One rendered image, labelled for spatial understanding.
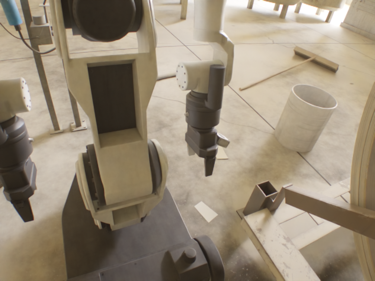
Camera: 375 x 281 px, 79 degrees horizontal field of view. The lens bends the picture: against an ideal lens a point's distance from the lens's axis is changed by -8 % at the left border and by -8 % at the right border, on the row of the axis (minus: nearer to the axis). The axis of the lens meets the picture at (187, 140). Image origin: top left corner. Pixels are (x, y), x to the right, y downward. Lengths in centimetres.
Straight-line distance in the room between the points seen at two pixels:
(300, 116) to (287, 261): 94
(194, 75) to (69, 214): 76
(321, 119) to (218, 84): 121
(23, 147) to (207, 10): 45
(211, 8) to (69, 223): 88
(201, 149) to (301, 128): 115
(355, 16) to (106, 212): 658
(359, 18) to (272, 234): 606
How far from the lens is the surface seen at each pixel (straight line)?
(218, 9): 55
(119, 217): 82
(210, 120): 59
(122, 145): 49
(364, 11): 669
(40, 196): 140
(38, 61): 151
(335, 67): 344
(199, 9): 55
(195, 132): 62
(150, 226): 100
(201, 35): 55
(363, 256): 110
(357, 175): 98
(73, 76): 44
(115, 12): 46
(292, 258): 105
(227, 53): 57
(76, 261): 98
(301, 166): 171
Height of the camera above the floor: 105
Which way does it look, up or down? 41 degrees down
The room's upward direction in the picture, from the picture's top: 9 degrees clockwise
